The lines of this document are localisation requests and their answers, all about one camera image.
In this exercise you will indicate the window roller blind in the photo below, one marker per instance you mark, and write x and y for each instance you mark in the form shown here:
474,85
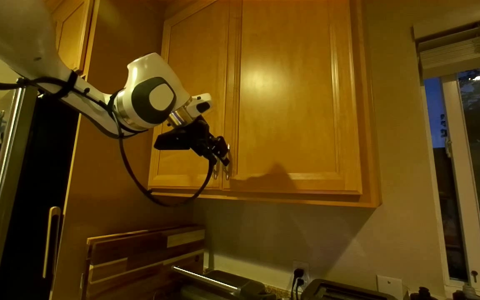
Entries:
463,50

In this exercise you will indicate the stainless steel toaster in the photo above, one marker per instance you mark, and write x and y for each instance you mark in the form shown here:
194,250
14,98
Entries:
341,290

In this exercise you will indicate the black capped bottle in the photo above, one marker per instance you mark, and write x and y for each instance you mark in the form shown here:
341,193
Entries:
423,293

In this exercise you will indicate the white framed window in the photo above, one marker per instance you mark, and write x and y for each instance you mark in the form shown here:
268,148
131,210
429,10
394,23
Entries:
463,183

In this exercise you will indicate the wall outlet with plug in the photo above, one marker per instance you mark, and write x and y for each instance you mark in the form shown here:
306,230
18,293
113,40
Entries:
299,275

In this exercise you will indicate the window latch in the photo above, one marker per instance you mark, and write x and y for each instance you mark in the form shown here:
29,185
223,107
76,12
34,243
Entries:
474,275

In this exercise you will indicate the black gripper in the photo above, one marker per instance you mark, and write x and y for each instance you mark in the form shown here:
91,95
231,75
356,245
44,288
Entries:
204,138

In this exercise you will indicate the white wall plate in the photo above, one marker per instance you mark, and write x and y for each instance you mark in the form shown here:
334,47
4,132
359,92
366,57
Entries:
391,285

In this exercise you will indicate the dark striped wooden cutting board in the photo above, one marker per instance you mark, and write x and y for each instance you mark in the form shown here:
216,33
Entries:
141,255

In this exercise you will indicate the wooden cabinet door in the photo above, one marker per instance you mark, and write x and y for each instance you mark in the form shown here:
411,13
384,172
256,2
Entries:
296,100
191,43

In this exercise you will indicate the tall wooden cabinet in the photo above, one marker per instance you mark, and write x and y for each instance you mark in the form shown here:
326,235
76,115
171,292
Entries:
113,193

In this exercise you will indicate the white bottle black cap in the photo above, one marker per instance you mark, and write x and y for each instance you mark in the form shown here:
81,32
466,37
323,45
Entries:
468,293

